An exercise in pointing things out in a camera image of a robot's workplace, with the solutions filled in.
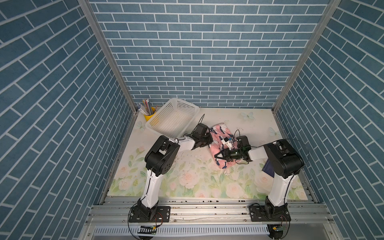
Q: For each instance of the right aluminium corner post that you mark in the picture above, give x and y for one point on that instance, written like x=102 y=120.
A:
x=318 y=30

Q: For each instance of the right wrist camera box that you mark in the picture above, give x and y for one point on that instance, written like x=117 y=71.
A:
x=228 y=142

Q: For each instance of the striped pencil bundle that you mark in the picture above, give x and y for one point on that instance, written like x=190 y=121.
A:
x=148 y=107

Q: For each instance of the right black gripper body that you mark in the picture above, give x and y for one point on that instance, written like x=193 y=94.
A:
x=234 y=155

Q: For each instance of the yellow metal pencil cup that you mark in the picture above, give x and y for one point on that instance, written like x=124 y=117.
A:
x=148 y=117

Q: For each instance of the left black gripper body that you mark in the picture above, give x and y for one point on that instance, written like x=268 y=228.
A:
x=205 y=140

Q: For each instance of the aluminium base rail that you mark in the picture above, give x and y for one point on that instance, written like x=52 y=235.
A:
x=114 y=211

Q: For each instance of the navy blue book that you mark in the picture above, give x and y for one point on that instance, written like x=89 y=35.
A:
x=268 y=169

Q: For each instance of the aluminium corner post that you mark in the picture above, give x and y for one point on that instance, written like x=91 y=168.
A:
x=318 y=30
x=92 y=20

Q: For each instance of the white plastic mesh basket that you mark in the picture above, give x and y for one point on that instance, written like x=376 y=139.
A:
x=173 y=118

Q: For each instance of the pink shark print shorts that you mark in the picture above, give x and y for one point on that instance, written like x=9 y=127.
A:
x=219 y=133

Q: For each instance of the left aluminium corner post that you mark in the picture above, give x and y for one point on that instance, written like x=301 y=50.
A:
x=92 y=20

